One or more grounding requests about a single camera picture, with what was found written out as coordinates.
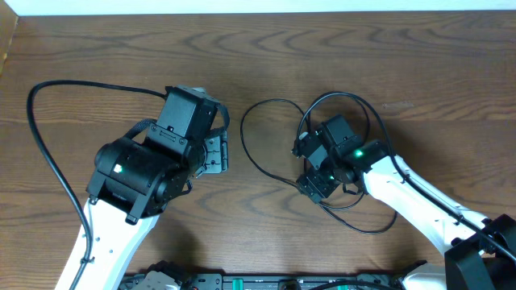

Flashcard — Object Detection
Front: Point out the black usb cable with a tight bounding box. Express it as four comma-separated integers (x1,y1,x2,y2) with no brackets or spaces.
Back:
239,93,399,235

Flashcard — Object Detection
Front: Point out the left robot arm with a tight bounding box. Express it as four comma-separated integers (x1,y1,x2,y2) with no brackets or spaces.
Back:
56,85,230,289

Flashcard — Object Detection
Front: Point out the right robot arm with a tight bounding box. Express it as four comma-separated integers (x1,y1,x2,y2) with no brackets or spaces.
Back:
293,115,515,289

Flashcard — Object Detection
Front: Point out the wooden side panel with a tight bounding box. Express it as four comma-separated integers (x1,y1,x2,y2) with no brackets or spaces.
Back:
0,0,19,73

